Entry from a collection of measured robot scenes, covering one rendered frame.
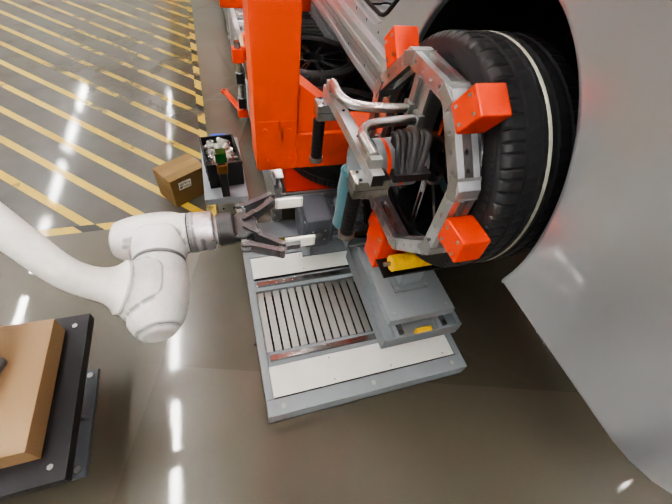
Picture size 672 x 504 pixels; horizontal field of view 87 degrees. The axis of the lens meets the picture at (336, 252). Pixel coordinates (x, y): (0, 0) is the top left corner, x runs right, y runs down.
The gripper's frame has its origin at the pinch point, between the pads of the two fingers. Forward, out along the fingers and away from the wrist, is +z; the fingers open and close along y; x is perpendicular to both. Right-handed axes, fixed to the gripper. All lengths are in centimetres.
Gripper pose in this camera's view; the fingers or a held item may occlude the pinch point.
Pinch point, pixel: (303, 220)
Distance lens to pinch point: 87.1
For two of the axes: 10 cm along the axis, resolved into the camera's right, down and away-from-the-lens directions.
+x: 1.2, -6.4, -7.6
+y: 2.7, 7.6, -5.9
